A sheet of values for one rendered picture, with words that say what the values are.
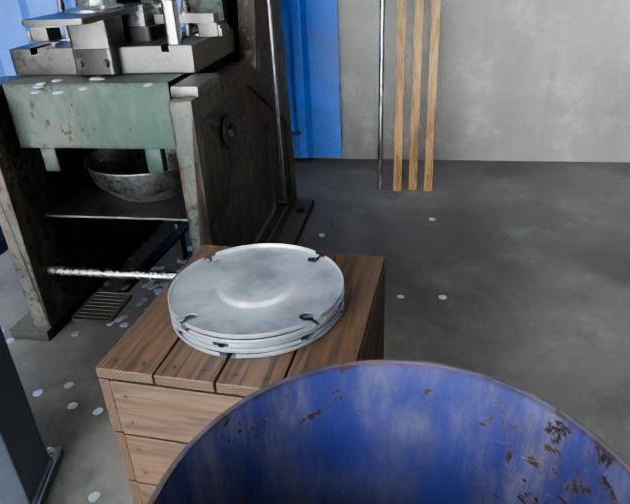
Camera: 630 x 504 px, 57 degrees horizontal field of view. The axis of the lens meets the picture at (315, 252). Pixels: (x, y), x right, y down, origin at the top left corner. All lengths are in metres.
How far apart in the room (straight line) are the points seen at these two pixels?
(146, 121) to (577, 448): 1.05
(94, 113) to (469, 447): 1.05
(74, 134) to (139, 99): 0.19
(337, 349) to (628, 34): 2.07
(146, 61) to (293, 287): 0.68
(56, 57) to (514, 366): 1.27
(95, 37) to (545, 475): 1.19
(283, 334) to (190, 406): 0.17
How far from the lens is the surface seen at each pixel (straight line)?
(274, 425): 0.65
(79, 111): 1.41
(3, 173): 1.51
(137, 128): 1.35
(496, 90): 2.63
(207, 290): 0.98
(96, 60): 1.43
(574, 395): 1.40
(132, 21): 1.51
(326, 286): 0.95
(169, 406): 0.91
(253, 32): 1.69
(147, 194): 1.53
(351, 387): 0.66
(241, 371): 0.85
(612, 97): 2.73
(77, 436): 1.36
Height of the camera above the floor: 0.88
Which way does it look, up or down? 28 degrees down
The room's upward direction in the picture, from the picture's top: 3 degrees counter-clockwise
